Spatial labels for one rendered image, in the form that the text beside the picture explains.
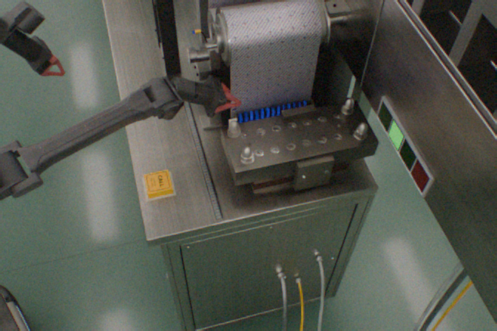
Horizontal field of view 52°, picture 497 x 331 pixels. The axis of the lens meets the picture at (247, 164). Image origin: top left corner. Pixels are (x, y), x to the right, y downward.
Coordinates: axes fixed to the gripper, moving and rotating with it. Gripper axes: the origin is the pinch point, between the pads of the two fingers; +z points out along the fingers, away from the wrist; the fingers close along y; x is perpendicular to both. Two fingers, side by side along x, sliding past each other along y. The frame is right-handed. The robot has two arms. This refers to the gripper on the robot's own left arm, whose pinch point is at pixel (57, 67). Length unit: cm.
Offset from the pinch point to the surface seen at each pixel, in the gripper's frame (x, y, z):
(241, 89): -33, -45, 10
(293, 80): -45, -50, 17
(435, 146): -52, -94, 2
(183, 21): -37, 13, 38
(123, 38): -17.4, 17.1, 26.8
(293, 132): -35, -59, 22
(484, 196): -49, -109, -4
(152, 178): 1.7, -42.4, 13.1
